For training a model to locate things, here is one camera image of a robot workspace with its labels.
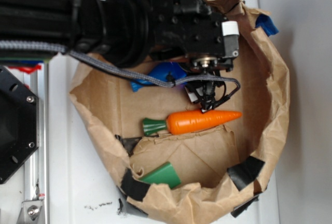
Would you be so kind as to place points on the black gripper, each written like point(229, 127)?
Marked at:
point(184, 31)

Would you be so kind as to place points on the blue plastic bottle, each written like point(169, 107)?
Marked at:
point(166, 72)

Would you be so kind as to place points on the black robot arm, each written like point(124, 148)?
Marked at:
point(80, 25)

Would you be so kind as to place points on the blue painter tape strip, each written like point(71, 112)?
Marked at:
point(266, 23)

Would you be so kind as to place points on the orange toy carrot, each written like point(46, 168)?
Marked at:
point(189, 121)

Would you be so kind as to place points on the brown paper bag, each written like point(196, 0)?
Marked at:
point(220, 168)

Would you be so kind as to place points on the green plastic block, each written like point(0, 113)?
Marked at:
point(164, 174)

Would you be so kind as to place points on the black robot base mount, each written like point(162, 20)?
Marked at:
point(18, 124)

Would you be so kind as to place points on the aluminium frame rail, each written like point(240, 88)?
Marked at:
point(35, 207)

